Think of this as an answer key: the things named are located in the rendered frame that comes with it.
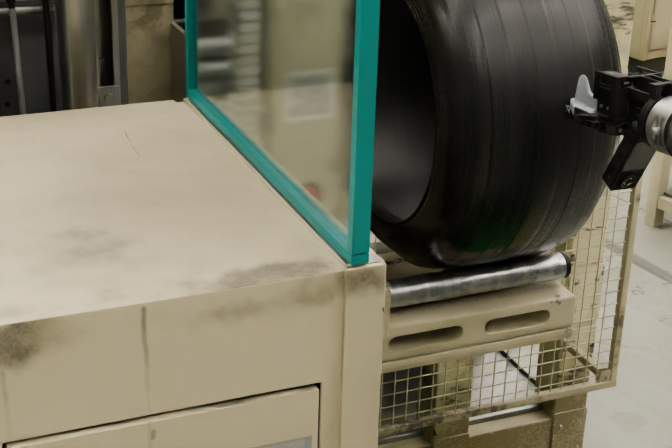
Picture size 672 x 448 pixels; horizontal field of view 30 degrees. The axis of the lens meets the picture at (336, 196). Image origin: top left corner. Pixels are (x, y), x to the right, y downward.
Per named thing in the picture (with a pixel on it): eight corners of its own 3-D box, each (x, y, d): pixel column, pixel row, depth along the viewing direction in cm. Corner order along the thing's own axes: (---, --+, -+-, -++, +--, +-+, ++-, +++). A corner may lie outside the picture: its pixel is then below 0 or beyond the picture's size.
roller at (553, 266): (365, 281, 197) (368, 309, 197) (377, 283, 192) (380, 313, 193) (556, 250, 209) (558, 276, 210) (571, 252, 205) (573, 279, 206)
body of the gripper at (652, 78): (637, 64, 171) (693, 81, 160) (633, 126, 174) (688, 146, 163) (589, 69, 168) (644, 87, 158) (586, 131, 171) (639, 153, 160)
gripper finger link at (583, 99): (575, 67, 178) (613, 79, 170) (573, 108, 180) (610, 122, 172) (556, 69, 177) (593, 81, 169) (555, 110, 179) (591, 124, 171)
